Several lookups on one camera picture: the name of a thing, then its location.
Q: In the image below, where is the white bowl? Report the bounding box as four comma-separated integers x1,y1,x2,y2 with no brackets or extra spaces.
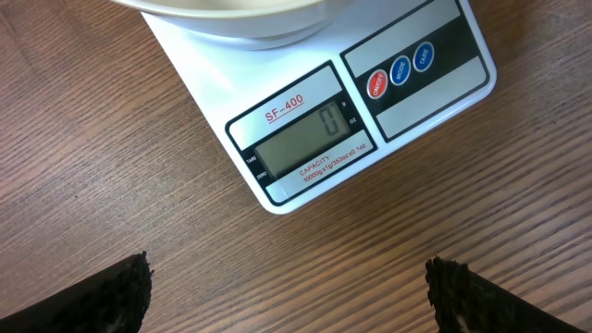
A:
108,0,357,51

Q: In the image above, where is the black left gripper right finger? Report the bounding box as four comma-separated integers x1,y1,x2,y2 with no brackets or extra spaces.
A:
425,256,584,333

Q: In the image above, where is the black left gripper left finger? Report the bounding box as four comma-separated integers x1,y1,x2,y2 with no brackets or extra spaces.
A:
1,252,153,333

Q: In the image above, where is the white digital kitchen scale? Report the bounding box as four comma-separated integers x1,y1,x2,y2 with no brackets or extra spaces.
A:
146,0,497,215

